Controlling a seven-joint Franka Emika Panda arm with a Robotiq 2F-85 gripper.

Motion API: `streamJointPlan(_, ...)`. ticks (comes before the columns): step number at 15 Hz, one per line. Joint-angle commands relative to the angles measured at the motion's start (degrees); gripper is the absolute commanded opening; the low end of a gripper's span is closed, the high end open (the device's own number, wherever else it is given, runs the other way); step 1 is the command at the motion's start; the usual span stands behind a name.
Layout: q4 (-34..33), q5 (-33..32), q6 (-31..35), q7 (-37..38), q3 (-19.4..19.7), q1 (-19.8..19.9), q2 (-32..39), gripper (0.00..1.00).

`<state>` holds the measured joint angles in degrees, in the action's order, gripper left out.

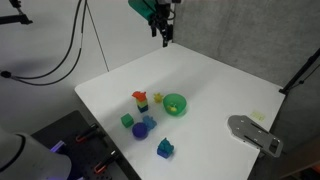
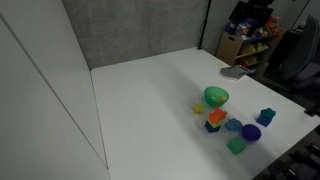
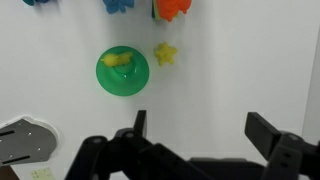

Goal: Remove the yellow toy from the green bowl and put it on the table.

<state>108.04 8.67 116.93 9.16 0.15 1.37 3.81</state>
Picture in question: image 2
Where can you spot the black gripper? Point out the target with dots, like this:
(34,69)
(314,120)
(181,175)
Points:
(255,9)

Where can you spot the yellow rubber toy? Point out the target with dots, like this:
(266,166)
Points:
(221,99)

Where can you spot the colourful toy bin shelf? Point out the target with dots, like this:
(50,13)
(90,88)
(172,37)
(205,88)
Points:
(253,50)

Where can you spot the green translucent bowl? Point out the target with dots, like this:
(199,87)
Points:
(211,95)

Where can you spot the teal and blue block toy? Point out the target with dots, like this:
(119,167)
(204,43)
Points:
(265,117)

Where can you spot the yellow star toy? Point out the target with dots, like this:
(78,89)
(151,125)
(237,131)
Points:
(199,108)

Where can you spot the rainbow stacked block toy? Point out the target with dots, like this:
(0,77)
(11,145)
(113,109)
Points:
(216,118)

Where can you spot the brown cardboard box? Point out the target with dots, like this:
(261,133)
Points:
(228,48)

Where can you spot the black stand pole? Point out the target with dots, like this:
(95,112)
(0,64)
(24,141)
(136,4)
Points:
(204,26)

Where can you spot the grey metal mounting plate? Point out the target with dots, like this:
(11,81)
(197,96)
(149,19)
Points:
(235,72)

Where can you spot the black table edge clamp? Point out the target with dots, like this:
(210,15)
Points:
(312,110)

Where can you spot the purple bumpy ball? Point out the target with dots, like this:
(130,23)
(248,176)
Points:
(251,132)

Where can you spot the green cube block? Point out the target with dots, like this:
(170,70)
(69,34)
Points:
(236,146)

